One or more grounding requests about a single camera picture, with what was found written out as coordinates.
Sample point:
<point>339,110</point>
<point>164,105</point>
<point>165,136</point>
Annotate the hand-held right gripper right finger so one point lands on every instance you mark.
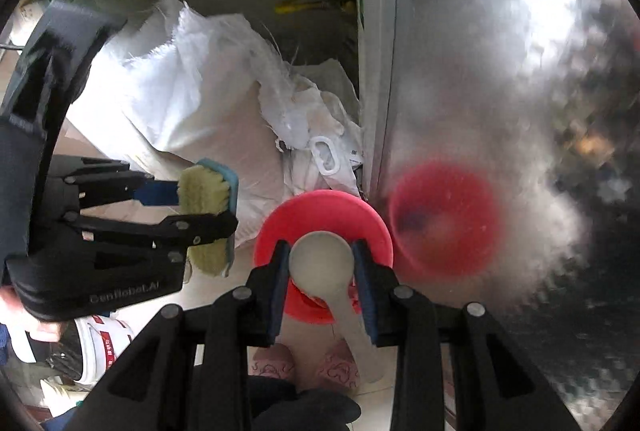
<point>365,291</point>

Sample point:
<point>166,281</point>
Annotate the person's left hand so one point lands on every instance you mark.
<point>35,322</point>

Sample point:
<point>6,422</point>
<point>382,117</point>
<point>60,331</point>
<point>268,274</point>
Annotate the pink slipper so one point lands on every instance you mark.
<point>272,361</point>
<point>340,366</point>

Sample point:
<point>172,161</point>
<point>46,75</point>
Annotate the person's dark trousers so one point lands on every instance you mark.
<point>300,408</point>

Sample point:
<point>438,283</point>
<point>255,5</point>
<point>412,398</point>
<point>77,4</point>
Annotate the blue-backed scrubbing brush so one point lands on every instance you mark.
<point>205,191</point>

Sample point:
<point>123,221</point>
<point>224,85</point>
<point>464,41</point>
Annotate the red plastic basin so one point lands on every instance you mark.
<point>325,211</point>

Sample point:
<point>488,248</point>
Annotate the white bucket red print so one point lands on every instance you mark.
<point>102,346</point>

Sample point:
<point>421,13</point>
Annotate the steel cabinet door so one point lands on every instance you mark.
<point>500,61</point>

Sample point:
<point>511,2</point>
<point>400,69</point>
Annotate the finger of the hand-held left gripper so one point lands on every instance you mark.
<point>200,226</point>
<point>155,193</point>

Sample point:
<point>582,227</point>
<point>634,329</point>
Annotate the white plastic spoon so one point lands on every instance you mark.
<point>320,261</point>

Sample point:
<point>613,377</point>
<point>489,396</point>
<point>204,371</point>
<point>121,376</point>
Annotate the white woven sack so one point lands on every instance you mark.
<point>190,61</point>

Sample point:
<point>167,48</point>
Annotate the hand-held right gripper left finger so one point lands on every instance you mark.
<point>272,291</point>

